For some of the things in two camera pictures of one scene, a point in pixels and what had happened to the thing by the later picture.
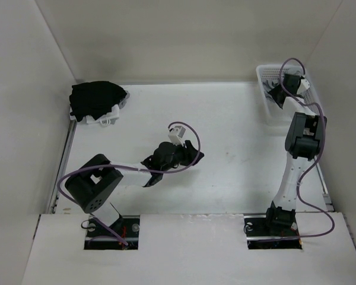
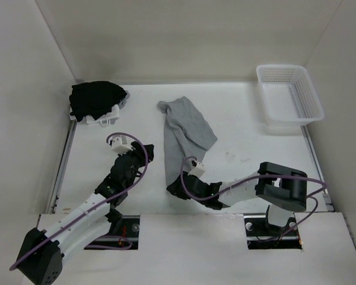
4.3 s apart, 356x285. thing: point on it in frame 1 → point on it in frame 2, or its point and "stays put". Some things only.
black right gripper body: x=275 y=92 → x=180 y=193
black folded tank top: x=95 y=98 stays put
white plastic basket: x=271 y=76 stays put
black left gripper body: x=180 y=157 → x=139 y=157
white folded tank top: x=105 y=120 stays put
